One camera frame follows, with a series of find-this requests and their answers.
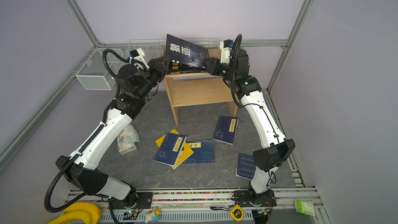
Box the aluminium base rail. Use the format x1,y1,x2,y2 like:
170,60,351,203
80,188,330,224

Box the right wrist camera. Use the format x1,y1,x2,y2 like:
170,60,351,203
219,39,234,64

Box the black wolf cover book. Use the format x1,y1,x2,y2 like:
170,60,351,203
165,34,210,69

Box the white wire rack basket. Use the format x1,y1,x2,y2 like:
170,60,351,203
127,38,221,62

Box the white mesh box basket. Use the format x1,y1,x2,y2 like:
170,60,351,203
75,48,116,91

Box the small white toy figure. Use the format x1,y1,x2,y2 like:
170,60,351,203
145,208,161,224

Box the yellow tape measure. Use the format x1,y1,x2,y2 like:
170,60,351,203
229,204,244,222

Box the navy book right yellow label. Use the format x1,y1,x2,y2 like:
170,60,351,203
212,116,239,145

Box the yellow folder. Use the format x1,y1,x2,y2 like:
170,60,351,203
155,129,193,170

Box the black Murphy's law book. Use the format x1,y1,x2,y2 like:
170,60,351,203
167,60,207,75

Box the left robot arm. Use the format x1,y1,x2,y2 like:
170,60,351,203
44,49,171,213

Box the green white packet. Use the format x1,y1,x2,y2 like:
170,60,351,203
294,200,315,216

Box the yellow banana toy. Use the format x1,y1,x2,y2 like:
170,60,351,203
48,202,101,224

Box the wooden two-tier bookshelf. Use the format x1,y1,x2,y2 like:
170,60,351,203
159,45,249,127

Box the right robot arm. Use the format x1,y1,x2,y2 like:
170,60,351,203
204,34,295,208

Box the navy book yellow label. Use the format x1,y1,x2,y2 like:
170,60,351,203
154,133,187,166
212,116,239,145

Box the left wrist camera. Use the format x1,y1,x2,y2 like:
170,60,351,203
130,48,146,64

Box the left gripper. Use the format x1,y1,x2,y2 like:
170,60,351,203
136,54,171,100

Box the navy book left yellow label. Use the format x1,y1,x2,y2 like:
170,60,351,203
154,133,187,166

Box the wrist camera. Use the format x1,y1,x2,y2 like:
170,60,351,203
219,39,234,64
130,48,146,64

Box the navy notebook white lines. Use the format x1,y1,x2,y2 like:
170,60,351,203
236,152,257,180

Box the blue flat book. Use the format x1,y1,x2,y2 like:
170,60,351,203
184,140,215,164

